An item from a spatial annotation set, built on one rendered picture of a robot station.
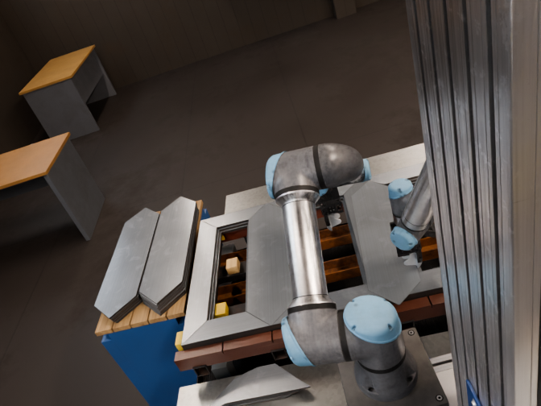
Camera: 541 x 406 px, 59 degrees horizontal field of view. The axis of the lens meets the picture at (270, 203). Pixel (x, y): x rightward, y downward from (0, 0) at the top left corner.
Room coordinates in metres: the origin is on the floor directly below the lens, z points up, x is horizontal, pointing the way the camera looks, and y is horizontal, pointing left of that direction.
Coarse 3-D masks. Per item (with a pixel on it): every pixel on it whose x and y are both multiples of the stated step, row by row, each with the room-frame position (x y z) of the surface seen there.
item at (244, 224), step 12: (348, 192) 1.75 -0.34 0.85; (348, 204) 1.67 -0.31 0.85; (348, 216) 1.61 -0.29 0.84; (228, 228) 1.83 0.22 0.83; (240, 228) 1.82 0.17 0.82; (216, 240) 1.76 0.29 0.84; (216, 252) 1.68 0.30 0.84; (360, 252) 1.36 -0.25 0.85; (216, 264) 1.61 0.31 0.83; (360, 264) 1.32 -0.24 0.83; (216, 276) 1.54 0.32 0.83; (216, 288) 1.48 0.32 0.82; (228, 336) 1.19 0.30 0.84; (240, 336) 1.19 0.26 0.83
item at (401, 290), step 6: (408, 282) 1.13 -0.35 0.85; (414, 282) 1.13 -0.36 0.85; (378, 288) 1.15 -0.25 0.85; (384, 288) 1.14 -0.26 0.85; (390, 288) 1.13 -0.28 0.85; (396, 288) 1.13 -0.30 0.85; (402, 288) 1.12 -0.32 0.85; (408, 288) 1.11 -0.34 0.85; (378, 294) 1.13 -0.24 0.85; (384, 294) 1.12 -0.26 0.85; (390, 294) 1.11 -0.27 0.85; (396, 294) 1.10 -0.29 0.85; (402, 294) 1.09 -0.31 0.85; (408, 294) 1.09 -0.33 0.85
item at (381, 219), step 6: (372, 216) 1.54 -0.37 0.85; (378, 216) 1.52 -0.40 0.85; (384, 216) 1.51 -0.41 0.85; (390, 216) 1.49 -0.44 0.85; (360, 222) 1.52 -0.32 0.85; (366, 222) 1.51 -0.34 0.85; (372, 222) 1.50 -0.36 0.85; (378, 222) 1.48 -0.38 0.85; (384, 222) 1.47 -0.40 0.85; (360, 228) 1.49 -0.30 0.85; (366, 228) 1.48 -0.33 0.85
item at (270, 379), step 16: (256, 368) 1.12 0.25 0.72; (272, 368) 1.10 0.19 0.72; (240, 384) 1.09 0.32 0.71; (256, 384) 1.06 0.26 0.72; (272, 384) 1.04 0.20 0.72; (288, 384) 1.01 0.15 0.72; (304, 384) 0.99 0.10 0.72; (224, 400) 1.05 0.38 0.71; (240, 400) 1.02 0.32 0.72; (256, 400) 1.02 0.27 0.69; (272, 400) 1.01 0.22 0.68
